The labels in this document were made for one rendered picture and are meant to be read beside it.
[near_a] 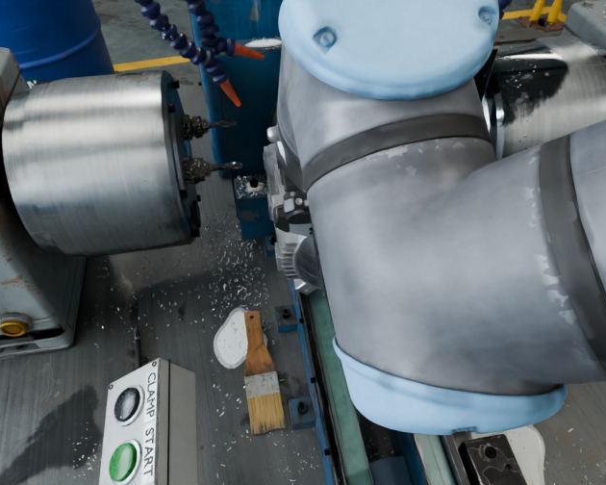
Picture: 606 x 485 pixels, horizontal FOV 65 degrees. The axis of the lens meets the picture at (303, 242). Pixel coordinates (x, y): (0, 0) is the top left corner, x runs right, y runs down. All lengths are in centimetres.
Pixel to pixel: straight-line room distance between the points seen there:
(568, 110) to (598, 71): 7
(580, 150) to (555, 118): 56
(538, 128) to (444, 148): 53
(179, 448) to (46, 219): 34
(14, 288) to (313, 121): 60
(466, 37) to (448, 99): 2
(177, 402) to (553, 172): 38
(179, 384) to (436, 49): 38
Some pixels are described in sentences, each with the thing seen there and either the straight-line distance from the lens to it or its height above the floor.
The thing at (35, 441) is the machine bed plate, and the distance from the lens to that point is 82.
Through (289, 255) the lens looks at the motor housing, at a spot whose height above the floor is 103.
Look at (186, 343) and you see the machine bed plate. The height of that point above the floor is 80.
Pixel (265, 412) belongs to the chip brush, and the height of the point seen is 81.
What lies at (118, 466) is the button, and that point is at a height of 107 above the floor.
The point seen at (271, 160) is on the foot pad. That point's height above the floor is 107.
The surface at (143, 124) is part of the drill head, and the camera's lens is 63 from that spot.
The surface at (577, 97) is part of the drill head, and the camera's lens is 76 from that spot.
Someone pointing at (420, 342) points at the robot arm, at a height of 133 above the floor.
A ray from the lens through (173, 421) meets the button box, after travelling 47.
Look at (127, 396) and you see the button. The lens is 48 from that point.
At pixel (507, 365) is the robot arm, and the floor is 134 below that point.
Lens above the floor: 149
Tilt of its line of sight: 49 degrees down
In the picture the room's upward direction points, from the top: straight up
